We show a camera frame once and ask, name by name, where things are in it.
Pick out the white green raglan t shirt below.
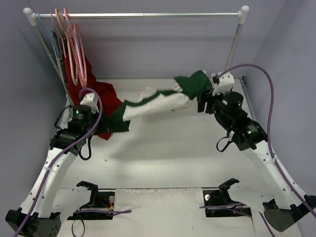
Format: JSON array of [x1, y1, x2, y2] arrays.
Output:
[[109, 70, 213, 133]]

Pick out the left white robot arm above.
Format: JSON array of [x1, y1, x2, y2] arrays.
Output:
[[5, 105, 107, 237]]

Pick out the red t shirt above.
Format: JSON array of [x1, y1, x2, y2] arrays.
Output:
[[64, 56, 130, 140]]

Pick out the beige wooden hanger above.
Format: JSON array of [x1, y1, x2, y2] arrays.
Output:
[[54, 8, 79, 86]]

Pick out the blue plastic hanger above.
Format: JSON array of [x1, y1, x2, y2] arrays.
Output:
[[37, 12, 61, 59]]

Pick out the white metal clothes rack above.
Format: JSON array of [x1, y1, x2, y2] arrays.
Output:
[[23, 5, 250, 124]]

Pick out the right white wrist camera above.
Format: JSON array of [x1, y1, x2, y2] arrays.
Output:
[[211, 72, 235, 96]]

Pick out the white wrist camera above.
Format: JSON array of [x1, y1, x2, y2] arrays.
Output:
[[211, 72, 235, 96], [80, 92, 99, 114]]

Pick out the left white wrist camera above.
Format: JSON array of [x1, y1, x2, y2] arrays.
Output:
[[80, 92, 99, 114]]

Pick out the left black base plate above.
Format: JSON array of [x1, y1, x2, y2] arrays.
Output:
[[67, 190, 115, 220]]

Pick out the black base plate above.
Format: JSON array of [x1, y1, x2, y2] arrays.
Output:
[[200, 189, 252, 218], [67, 190, 115, 220]]

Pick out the black loop cable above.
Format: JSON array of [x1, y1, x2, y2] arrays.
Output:
[[71, 218, 87, 237]]

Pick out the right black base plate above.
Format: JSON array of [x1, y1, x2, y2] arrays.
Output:
[[200, 189, 252, 218]]

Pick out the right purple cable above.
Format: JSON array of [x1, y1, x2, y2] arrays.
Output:
[[198, 63, 312, 237]]

